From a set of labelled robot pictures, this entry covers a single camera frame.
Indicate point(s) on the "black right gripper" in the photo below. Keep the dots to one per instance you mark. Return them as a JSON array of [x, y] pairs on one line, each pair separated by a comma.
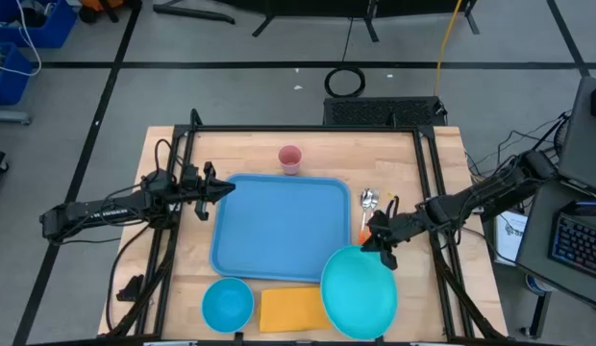
[[394, 226]]

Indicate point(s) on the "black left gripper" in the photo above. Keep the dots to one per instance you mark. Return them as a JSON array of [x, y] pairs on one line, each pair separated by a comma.
[[204, 192]]

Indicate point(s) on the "teal plastic plate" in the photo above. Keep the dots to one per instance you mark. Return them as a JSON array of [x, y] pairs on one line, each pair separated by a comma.
[[358, 293]]

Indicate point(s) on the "blue plastic tray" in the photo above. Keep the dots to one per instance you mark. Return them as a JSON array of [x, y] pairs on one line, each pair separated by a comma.
[[279, 226]]

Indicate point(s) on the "pink plastic cup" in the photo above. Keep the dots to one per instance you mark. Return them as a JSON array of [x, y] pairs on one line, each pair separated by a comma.
[[290, 161]]

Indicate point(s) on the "yellow cloth napkin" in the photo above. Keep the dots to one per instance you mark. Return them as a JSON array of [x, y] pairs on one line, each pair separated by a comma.
[[293, 310]]

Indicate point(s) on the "blue plastic bowl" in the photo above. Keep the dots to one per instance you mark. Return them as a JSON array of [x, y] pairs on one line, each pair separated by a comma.
[[228, 305]]

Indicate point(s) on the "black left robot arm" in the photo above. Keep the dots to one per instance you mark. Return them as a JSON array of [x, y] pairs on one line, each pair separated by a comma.
[[96, 214]]

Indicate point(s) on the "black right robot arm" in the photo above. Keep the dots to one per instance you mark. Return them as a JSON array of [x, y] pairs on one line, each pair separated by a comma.
[[495, 190]]

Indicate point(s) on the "black perforated computer case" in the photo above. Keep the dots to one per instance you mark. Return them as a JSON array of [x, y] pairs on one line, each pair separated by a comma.
[[375, 111]]

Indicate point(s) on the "white printed box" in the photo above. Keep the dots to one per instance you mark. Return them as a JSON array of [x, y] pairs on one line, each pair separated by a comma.
[[512, 240]]

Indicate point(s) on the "grey desk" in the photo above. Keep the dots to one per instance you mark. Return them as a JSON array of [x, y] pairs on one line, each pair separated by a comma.
[[538, 226], [584, 144]]

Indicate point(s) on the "white and blue roll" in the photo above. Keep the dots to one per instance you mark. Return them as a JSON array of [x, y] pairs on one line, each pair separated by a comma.
[[536, 284]]

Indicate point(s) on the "black backlit keyboard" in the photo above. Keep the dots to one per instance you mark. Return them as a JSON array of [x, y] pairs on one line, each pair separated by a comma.
[[581, 245]]

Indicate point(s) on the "black partition screen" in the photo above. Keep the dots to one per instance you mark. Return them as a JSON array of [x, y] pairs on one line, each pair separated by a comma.
[[327, 6]]

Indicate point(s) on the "dark glossy tablet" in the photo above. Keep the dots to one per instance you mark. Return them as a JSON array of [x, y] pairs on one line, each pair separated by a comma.
[[586, 207]]

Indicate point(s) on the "orange and black bag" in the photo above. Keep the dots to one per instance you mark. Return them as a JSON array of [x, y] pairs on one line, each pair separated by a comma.
[[101, 4]]

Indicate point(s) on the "grey metal rack foot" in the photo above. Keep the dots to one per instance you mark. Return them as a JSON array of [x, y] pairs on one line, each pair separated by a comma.
[[9, 117]]

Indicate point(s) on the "blue storage bin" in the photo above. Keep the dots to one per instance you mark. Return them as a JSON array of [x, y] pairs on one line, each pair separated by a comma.
[[12, 89], [62, 29]]

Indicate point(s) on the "black aluminium rig frame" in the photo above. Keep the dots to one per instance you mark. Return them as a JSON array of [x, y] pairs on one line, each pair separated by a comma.
[[303, 128]]

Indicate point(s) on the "black bracket block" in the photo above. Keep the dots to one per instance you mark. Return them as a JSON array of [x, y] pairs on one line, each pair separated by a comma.
[[132, 288]]

